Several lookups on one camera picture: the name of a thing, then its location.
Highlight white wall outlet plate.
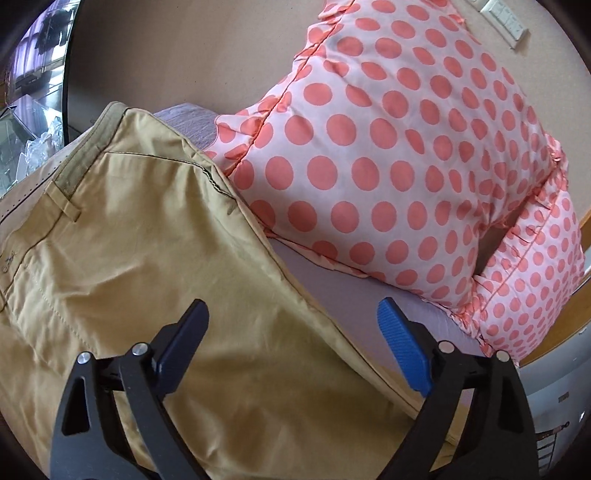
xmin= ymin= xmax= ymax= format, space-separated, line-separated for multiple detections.
xmin=467 ymin=0 xmax=528 ymax=50

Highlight polka dot pillow far side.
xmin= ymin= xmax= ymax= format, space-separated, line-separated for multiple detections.
xmin=453 ymin=181 xmax=585 ymax=363

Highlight black television screen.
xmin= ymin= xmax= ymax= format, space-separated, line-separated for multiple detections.
xmin=1 ymin=1 xmax=80 ymax=139

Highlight khaki pants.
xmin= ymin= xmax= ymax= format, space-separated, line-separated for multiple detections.
xmin=1 ymin=102 xmax=421 ymax=479

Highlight wooden headboard frame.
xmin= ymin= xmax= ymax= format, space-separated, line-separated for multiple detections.
xmin=520 ymin=283 xmax=591 ymax=367

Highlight glass tv stand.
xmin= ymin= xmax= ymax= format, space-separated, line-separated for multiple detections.
xmin=0 ymin=95 xmax=64 ymax=196

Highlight polka dot pillow near outlet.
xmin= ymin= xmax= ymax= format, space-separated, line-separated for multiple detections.
xmin=206 ymin=1 xmax=573 ymax=309

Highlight lavender bed sheet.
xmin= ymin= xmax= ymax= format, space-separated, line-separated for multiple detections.
xmin=151 ymin=103 xmax=486 ymax=370

